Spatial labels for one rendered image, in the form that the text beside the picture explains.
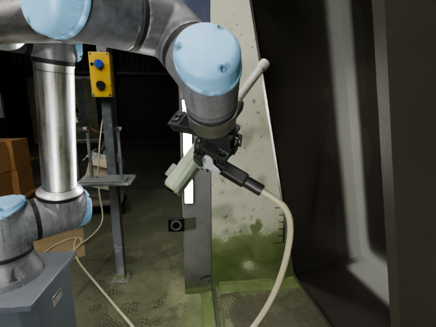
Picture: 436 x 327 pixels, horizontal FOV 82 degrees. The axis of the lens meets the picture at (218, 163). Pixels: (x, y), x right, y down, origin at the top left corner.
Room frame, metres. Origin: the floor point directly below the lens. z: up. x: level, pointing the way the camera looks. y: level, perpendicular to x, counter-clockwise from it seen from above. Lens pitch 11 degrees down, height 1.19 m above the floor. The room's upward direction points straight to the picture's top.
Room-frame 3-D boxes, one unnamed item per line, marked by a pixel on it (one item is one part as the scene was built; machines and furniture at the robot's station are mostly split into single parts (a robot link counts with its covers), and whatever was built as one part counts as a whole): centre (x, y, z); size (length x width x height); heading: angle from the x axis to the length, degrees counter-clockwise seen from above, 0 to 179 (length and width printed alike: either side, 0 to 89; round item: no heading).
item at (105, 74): (1.61, 0.71, 1.42); 0.12 x 0.06 x 0.26; 96
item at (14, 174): (3.24, 2.71, 0.33); 0.38 x 0.29 x 0.36; 13
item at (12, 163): (3.22, 2.70, 0.69); 0.38 x 0.29 x 0.36; 12
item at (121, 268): (1.67, 0.71, 0.82); 0.06 x 0.06 x 1.64; 6
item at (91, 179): (1.51, 0.69, 0.95); 0.26 x 0.15 x 0.32; 96
